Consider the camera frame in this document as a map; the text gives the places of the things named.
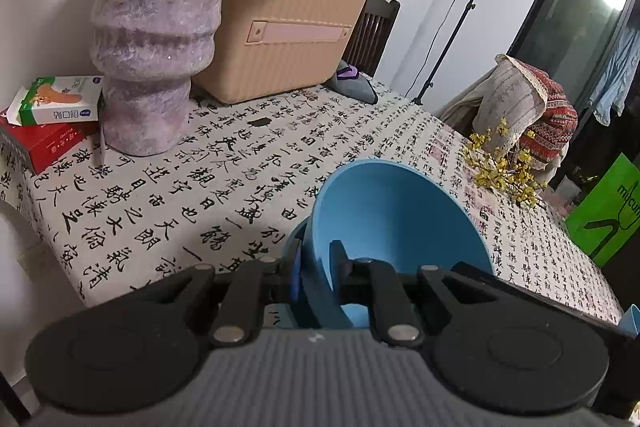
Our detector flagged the dark wooden chair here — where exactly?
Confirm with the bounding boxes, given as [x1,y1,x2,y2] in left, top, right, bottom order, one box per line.
[345,0,401,78]

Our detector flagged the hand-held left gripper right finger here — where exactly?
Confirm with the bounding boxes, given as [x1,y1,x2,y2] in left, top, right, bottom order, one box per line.
[329,239,496,348]

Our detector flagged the light blue hanging shirt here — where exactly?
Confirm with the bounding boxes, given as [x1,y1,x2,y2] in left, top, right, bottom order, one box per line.
[587,24,640,125]

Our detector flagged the white green box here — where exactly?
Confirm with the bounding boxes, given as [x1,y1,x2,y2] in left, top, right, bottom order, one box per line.
[9,76,105,126]

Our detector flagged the purple textured vase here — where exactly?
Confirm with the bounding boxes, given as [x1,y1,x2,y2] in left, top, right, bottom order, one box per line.
[90,0,246,156]

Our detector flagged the yellow flower branch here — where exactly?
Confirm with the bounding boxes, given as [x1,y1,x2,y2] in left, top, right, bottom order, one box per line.
[462,117,548,208]

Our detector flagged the dark sliding glass door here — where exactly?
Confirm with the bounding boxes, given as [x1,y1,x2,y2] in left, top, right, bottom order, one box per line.
[505,0,640,188]

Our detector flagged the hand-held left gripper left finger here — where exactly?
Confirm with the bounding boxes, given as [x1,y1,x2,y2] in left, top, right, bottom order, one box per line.
[134,247,302,348]

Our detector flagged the green paper bag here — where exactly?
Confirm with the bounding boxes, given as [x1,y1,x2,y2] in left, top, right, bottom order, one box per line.
[565,152,640,268]

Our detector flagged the grey purple pouch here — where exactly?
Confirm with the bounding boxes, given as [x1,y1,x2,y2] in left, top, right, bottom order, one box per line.
[322,59,378,105]

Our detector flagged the red box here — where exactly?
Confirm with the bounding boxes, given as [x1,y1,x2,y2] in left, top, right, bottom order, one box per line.
[0,107,103,175]

